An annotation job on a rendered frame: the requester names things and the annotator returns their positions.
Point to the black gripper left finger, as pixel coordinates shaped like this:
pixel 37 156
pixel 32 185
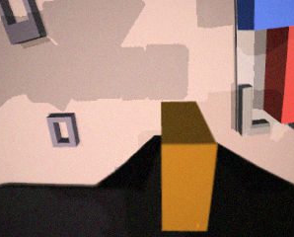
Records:
pixel 123 204

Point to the yellow rectangular block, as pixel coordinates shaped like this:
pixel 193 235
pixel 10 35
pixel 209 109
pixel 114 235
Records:
pixel 188 161

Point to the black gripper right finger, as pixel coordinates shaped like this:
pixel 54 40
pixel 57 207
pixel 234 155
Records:
pixel 248 201

